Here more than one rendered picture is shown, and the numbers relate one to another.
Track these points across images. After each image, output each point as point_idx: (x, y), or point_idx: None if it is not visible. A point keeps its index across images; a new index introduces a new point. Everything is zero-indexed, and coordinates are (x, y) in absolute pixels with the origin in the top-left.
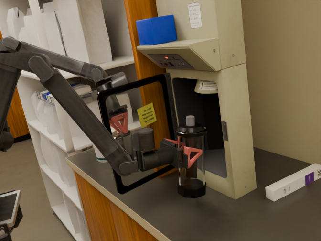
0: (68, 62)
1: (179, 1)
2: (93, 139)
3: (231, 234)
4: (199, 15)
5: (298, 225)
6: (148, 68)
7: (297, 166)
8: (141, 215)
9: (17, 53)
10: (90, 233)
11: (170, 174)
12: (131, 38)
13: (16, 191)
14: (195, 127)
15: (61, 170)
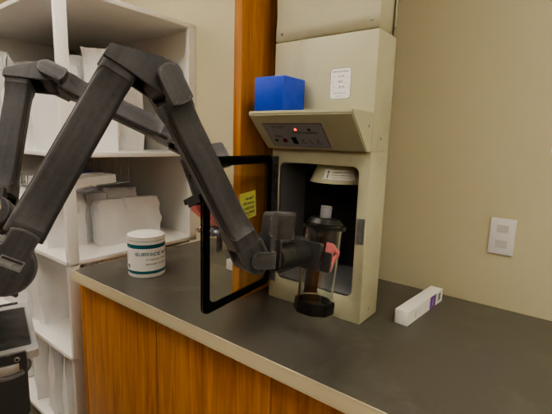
0: (142, 115)
1: (317, 64)
2: (223, 213)
3: (382, 364)
4: (347, 83)
5: (454, 351)
6: (250, 147)
7: (406, 291)
8: (239, 344)
9: (141, 52)
10: (89, 391)
11: (253, 295)
12: (235, 102)
13: (20, 304)
14: (336, 220)
15: (34, 297)
